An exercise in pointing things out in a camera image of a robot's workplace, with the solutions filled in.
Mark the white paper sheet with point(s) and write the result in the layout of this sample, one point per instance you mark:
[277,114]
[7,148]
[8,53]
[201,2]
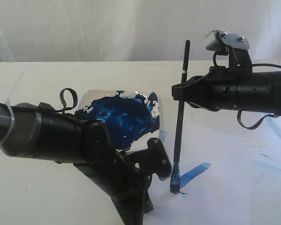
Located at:
[232,176]

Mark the blue tape piece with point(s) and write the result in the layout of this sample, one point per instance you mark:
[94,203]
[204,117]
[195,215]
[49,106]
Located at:
[163,135]

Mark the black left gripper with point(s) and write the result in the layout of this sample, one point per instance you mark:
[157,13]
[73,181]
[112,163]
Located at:
[113,174]

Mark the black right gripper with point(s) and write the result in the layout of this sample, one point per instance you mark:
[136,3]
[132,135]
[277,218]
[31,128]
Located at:
[215,91]

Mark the white zip tie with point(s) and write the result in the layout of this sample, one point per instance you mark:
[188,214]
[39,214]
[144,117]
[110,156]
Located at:
[9,140]

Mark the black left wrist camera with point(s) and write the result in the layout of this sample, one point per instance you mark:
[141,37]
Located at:
[153,160]

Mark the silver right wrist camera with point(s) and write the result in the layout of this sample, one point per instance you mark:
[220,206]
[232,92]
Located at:
[218,39]

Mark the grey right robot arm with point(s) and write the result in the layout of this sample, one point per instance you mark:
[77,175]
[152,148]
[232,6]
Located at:
[257,92]

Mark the white plate with blue paint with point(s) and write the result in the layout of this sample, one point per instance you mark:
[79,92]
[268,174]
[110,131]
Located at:
[131,117]

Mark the black paintbrush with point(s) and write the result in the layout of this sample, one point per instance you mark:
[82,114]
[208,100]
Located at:
[175,177]

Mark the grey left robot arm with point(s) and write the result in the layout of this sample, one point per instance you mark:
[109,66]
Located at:
[39,132]

